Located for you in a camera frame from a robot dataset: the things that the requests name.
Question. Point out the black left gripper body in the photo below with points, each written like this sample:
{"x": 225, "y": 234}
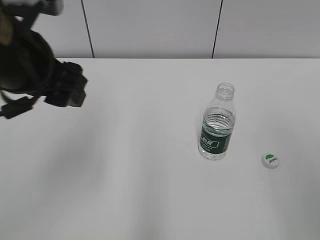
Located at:
{"x": 61, "y": 83}

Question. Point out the clear water bottle green label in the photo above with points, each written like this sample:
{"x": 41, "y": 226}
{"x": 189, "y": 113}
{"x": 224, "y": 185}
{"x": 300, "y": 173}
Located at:
{"x": 218, "y": 123}

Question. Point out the white green bottle cap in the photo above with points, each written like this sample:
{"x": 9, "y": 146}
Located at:
{"x": 270, "y": 161}

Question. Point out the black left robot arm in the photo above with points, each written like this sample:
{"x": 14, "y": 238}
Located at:
{"x": 28, "y": 67}

